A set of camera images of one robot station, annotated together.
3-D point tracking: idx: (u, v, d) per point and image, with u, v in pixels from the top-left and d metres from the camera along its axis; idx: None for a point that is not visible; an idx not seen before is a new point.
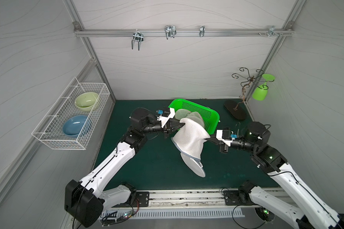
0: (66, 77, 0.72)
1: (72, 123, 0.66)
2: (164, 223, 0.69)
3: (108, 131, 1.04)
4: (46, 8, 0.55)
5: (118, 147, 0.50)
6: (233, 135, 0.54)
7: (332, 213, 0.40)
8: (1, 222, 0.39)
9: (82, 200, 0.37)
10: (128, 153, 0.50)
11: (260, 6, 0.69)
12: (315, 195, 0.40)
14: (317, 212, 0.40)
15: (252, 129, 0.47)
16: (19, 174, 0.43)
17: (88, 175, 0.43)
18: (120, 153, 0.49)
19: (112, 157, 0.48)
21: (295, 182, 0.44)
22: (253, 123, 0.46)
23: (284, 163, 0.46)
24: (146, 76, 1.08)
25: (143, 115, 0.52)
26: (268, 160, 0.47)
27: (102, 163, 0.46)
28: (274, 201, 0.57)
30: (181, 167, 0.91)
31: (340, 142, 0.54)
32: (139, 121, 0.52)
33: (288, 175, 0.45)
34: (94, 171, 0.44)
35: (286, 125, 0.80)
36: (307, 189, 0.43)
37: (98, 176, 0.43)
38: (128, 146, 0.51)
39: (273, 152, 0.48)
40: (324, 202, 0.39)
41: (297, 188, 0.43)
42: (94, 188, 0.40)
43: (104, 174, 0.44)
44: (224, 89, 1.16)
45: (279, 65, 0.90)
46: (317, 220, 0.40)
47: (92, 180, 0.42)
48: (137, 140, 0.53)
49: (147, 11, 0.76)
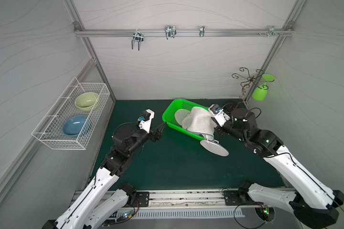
0: (66, 77, 0.72)
1: (72, 123, 0.66)
2: (164, 223, 0.69)
3: (108, 131, 1.04)
4: (46, 8, 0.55)
5: (97, 176, 0.45)
6: (218, 109, 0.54)
7: (327, 191, 0.39)
8: (0, 222, 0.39)
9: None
10: (109, 182, 0.46)
11: (260, 6, 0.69)
12: (312, 177, 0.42)
14: (316, 192, 0.39)
15: (237, 114, 0.46)
16: (19, 174, 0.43)
17: (64, 214, 0.40)
18: (98, 183, 0.44)
19: (90, 189, 0.43)
21: (293, 164, 0.42)
22: (237, 110, 0.48)
23: (281, 145, 0.44)
24: (146, 76, 1.08)
25: (126, 133, 0.46)
26: (264, 143, 0.43)
27: (80, 198, 0.42)
28: (267, 191, 0.58)
30: (181, 167, 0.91)
31: (340, 141, 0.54)
32: (122, 141, 0.46)
33: (286, 158, 0.42)
34: (70, 209, 0.40)
35: (286, 125, 0.80)
36: (305, 171, 0.41)
37: (74, 215, 0.39)
38: (108, 173, 0.46)
39: (269, 136, 0.45)
40: (319, 182, 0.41)
41: (295, 170, 0.41)
42: None
43: (81, 212, 0.40)
44: (225, 89, 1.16)
45: (279, 65, 0.90)
46: (314, 200, 0.39)
47: (67, 221, 0.39)
48: (119, 164, 0.47)
49: (147, 11, 0.76)
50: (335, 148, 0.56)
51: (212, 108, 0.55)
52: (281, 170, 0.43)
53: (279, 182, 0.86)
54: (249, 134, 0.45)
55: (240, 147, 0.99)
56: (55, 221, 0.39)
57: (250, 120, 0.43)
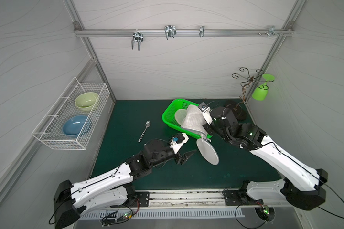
0: (66, 77, 0.72)
1: (72, 123, 0.66)
2: (164, 223, 0.69)
3: (108, 131, 1.04)
4: (46, 7, 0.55)
5: (119, 169, 0.50)
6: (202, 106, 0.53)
7: (312, 172, 0.41)
8: (0, 222, 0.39)
9: (62, 206, 0.39)
10: (125, 180, 0.49)
11: (260, 6, 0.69)
12: (296, 161, 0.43)
14: (302, 175, 0.40)
15: (215, 114, 0.46)
16: (19, 174, 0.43)
17: (81, 183, 0.45)
18: (116, 175, 0.48)
19: (109, 175, 0.48)
21: (277, 151, 0.42)
22: (214, 109, 0.48)
23: (264, 136, 0.44)
24: (146, 76, 1.08)
25: (156, 148, 0.49)
26: (248, 137, 0.43)
27: (98, 179, 0.46)
28: (262, 185, 0.60)
30: (181, 167, 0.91)
31: (340, 141, 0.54)
32: (149, 153, 0.49)
33: (270, 147, 0.42)
34: (87, 182, 0.45)
35: (286, 125, 0.80)
36: (289, 156, 0.42)
37: (86, 190, 0.43)
38: (128, 172, 0.50)
39: (252, 130, 0.44)
40: (304, 164, 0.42)
41: (281, 158, 0.41)
42: (77, 200, 0.41)
43: (92, 190, 0.44)
44: (225, 89, 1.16)
45: (279, 65, 0.90)
46: (303, 183, 0.40)
47: (80, 191, 0.43)
48: (140, 169, 0.51)
49: (148, 11, 0.76)
50: (335, 148, 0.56)
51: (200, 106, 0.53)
52: (267, 160, 0.43)
53: None
54: (231, 131, 0.45)
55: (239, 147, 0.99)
56: (72, 185, 0.44)
57: (228, 117, 0.43)
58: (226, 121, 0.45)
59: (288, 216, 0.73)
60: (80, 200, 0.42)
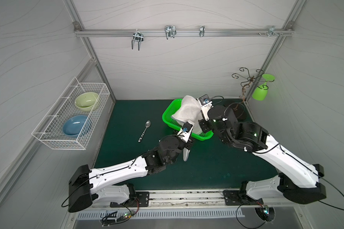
0: (66, 77, 0.72)
1: (72, 123, 0.66)
2: (164, 223, 0.69)
3: (108, 131, 1.04)
4: (46, 7, 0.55)
5: (136, 161, 0.50)
6: (206, 99, 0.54)
7: (312, 169, 0.40)
8: (0, 222, 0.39)
9: (79, 190, 0.39)
10: (140, 172, 0.48)
11: (260, 6, 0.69)
12: (298, 159, 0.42)
14: (305, 174, 0.39)
15: (215, 115, 0.40)
16: (19, 174, 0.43)
17: (98, 170, 0.45)
18: (133, 167, 0.48)
19: (125, 166, 0.48)
21: (281, 151, 0.40)
22: (213, 110, 0.42)
23: (267, 136, 0.41)
24: (146, 76, 1.08)
25: (171, 145, 0.48)
26: (253, 139, 0.38)
27: (114, 168, 0.47)
28: (261, 183, 0.59)
30: (181, 167, 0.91)
31: (339, 140, 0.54)
32: (164, 151, 0.48)
33: (274, 148, 0.39)
34: (104, 170, 0.45)
35: (286, 125, 0.80)
36: (291, 155, 0.40)
37: (103, 177, 0.43)
38: (144, 166, 0.50)
39: (255, 130, 0.40)
40: (304, 162, 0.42)
41: (284, 158, 0.39)
42: (94, 185, 0.41)
43: (109, 179, 0.44)
44: (225, 89, 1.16)
45: (279, 65, 0.90)
46: (305, 182, 0.39)
47: (97, 177, 0.43)
48: (155, 165, 0.51)
49: (148, 11, 0.76)
50: (335, 147, 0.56)
51: (200, 98, 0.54)
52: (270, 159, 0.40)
53: None
54: (233, 133, 0.40)
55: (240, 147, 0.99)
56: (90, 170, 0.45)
57: (230, 118, 0.38)
58: (228, 122, 0.39)
59: (288, 216, 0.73)
60: (97, 186, 0.42)
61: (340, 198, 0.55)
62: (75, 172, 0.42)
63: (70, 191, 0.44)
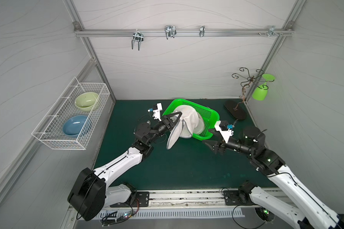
0: (66, 77, 0.72)
1: (72, 123, 0.66)
2: (164, 223, 0.69)
3: (108, 131, 1.04)
4: (46, 7, 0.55)
5: (130, 150, 0.57)
6: (230, 125, 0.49)
7: (331, 213, 0.40)
8: (0, 222, 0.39)
9: (92, 187, 0.40)
10: (137, 157, 0.56)
11: (260, 6, 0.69)
12: (314, 197, 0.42)
14: (317, 213, 0.40)
15: (248, 133, 0.49)
16: (19, 174, 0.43)
17: (102, 167, 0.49)
18: (130, 155, 0.54)
19: (123, 156, 0.53)
21: (294, 184, 0.44)
22: (249, 128, 0.51)
23: (283, 165, 0.47)
24: (146, 76, 1.08)
25: (145, 130, 0.55)
26: (266, 163, 0.48)
27: (115, 161, 0.50)
28: (277, 203, 0.56)
30: (181, 167, 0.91)
31: (339, 140, 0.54)
32: (141, 137, 0.54)
33: (286, 177, 0.45)
34: (106, 165, 0.48)
35: (286, 125, 0.80)
36: (306, 191, 0.44)
37: (110, 170, 0.47)
38: (138, 151, 0.57)
39: (271, 156, 0.49)
40: (322, 203, 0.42)
41: (296, 189, 0.44)
42: (105, 178, 0.44)
43: (115, 170, 0.48)
44: (225, 89, 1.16)
45: (279, 65, 0.90)
46: (317, 221, 0.40)
47: (104, 171, 0.45)
48: (145, 148, 0.60)
49: (147, 11, 0.76)
50: (335, 147, 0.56)
51: (221, 125, 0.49)
52: (282, 187, 0.46)
53: None
54: (255, 152, 0.49)
55: None
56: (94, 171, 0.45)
57: (261, 140, 0.46)
58: (256, 143, 0.48)
59: None
60: (108, 178, 0.45)
61: (341, 199, 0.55)
62: (76, 180, 0.42)
63: (78, 200, 0.42)
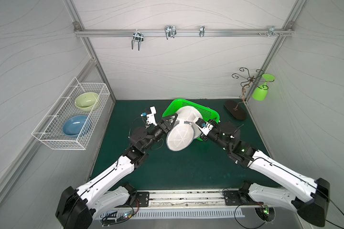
0: (66, 76, 0.72)
1: (72, 123, 0.66)
2: (164, 223, 0.69)
3: (108, 131, 1.04)
4: (46, 7, 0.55)
5: (119, 161, 0.52)
6: (204, 123, 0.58)
7: (309, 181, 0.43)
8: (1, 221, 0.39)
9: (75, 207, 0.38)
10: (127, 169, 0.52)
11: (260, 6, 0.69)
12: (290, 171, 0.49)
14: (297, 184, 0.43)
15: (225, 130, 0.51)
16: (19, 174, 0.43)
17: (86, 184, 0.44)
18: (119, 167, 0.50)
19: (111, 170, 0.49)
21: (269, 164, 0.48)
22: (225, 124, 0.52)
23: (256, 151, 0.52)
24: (146, 76, 1.08)
25: (141, 135, 0.51)
26: (241, 154, 0.52)
27: (102, 176, 0.47)
28: (268, 191, 0.58)
30: (181, 167, 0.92)
31: (339, 140, 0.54)
32: (136, 142, 0.51)
33: (262, 161, 0.49)
34: (91, 182, 0.45)
35: (286, 124, 0.79)
36: (281, 168, 0.47)
37: (94, 187, 0.44)
38: (128, 161, 0.53)
39: (245, 146, 0.54)
40: (299, 175, 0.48)
41: (273, 169, 0.47)
42: (88, 198, 0.41)
43: (101, 187, 0.44)
44: (225, 89, 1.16)
45: (279, 65, 0.90)
46: (300, 192, 0.42)
47: (88, 190, 0.43)
48: (138, 156, 0.55)
49: (147, 11, 0.76)
50: (334, 147, 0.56)
51: (198, 121, 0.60)
52: (263, 171, 0.49)
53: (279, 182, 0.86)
54: (233, 146, 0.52)
55: None
56: (76, 189, 0.42)
57: (236, 135, 0.49)
58: (234, 139, 0.50)
59: (288, 216, 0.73)
60: (91, 199, 0.42)
61: (341, 199, 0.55)
62: (60, 200, 0.40)
63: (61, 221, 0.41)
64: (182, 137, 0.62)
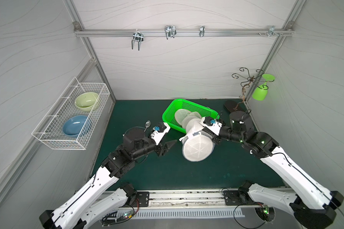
0: (66, 77, 0.72)
1: (72, 123, 0.66)
2: (164, 223, 0.69)
3: (108, 131, 1.04)
4: (46, 8, 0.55)
5: (97, 175, 0.45)
6: (213, 120, 0.60)
7: (324, 192, 0.40)
8: (1, 222, 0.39)
9: None
10: (109, 181, 0.45)
11: (260, 6, 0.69)
12: (308, 176, 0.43)
14: (311, 192, 0.40)
15: (235, 117, 0.49)
16: (18, 174, 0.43)
17: (61, 207, 0.41)
18: (97, 182, 0.44)
19: (88, 186, 0.43)
21: (288, 164, 0.43)
22: (233, 112, 0.51)
23: (276, 146, 0.46)
24: (146, 76, 1.08)
25: (137, 136, 0.47)
26: (260, 144, 0.46)
27: (77, 195, 0.42)
28: (268, 192, 0.58)
30: (181, 167, 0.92)
31: (339, 141, 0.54)
32: (130, 143, 0.46)
33: (280, 158, 0.44)
34: (67, 203, 0.41)
35: (286, 124, 0.79)
36: (299, 170, 0.43)
37: (69, 212, 0.40)
38: (108, 174, 0.45)
39: (265, 137, 0.47)
40: (317, 182, 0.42)
41: (290, 170, 0.42)
42: (63, 224, 0.38)
43: (76, 210, 0.40)
44: (225, 89, 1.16)
45: (279, 65, 0.90)
46: (311, 200, 0.40)
47: (61, 215, 0.39)
48: (120, 166, 0.46)
49: (147, 11, 0.76)
50: (334, 147, 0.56)
51: (206, 121, 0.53)
52: (276, 169, 0.44)
53: (279, 182, 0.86)
54: (246, 136, 0.48)
55: (239, 148, 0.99)
56: (51, 213, 0.40)
57: (246, 122, 0.46)
58: (243, 126, 0.47)
59: (288, 217, 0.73)
60: (66, 224, 0.39)
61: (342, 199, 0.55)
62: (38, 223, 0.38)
63: None
64: (199, 148, 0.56)
